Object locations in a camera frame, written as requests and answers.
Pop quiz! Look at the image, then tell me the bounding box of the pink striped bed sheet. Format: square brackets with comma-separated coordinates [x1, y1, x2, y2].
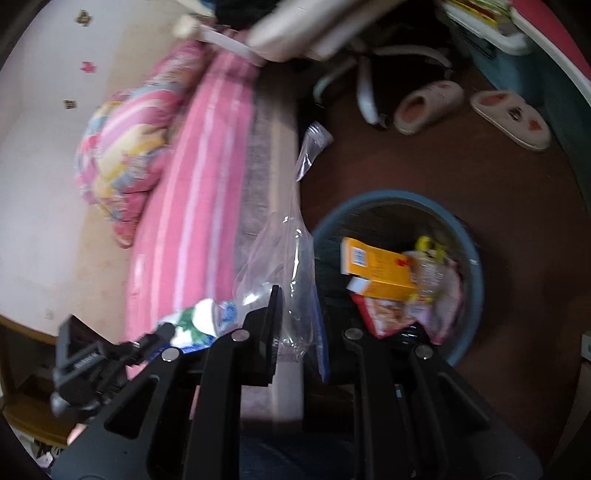
[122, 48, 259, 365]

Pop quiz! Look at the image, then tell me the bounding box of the red curved panel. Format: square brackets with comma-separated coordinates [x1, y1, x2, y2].
[510, 0, 591, 88]

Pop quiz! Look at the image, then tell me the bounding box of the blue round trash bin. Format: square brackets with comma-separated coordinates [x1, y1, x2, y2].
[310, 189, 485, 367]

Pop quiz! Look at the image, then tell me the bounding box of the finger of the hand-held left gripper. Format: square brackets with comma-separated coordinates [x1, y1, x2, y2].
[117, 323, 178, 367]

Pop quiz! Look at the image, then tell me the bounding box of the striped cartoon sheep pillow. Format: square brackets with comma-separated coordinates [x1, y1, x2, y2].
[148, 39, 218, 109]

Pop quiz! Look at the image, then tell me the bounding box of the red and yellow snack packet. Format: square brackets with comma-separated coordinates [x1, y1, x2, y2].
[402, 235, 458, 305]

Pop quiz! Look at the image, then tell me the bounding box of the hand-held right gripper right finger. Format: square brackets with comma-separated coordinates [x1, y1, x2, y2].
[302, 320, 543, 480]

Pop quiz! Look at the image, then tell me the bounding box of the teal plastic storage box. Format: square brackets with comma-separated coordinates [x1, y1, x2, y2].
[443, 0, 591, 204]

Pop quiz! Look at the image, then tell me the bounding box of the beige bed frame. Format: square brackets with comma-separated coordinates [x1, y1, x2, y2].
[235, 60, 305, 416]

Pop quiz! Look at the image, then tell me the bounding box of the white and green wrapper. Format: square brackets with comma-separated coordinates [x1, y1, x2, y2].
[159, 298, 241, 354]

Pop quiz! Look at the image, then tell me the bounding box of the white office chair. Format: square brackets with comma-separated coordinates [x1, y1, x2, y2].
[173, 0, 455, 126]

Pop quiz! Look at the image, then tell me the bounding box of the clear plastic zip bag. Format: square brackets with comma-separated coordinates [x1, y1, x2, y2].
[233, 121, 334, 365]

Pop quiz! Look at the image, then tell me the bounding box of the orange cardboard box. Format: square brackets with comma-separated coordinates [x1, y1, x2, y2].
[340, 237, 419, 301]

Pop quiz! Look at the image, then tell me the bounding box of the beige plush slipper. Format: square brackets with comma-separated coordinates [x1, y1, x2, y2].
[470, 90, 552, 152]
[393, 80, 465, 136]

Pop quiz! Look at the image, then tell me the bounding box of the wooden bedside cabinet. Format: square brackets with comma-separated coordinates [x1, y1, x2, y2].
[0, 314, 84, 450]

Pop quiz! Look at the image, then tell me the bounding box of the clear pinkish snack wrapper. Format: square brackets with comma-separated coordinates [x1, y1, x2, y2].
[409, 263, 463, 344]

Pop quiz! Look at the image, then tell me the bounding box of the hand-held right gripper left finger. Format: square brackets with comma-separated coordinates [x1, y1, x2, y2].
[51, 285, 282, 480]

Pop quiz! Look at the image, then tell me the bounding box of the pink floral bolster pillow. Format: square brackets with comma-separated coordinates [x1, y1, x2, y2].
[111, 203, 145, 250]

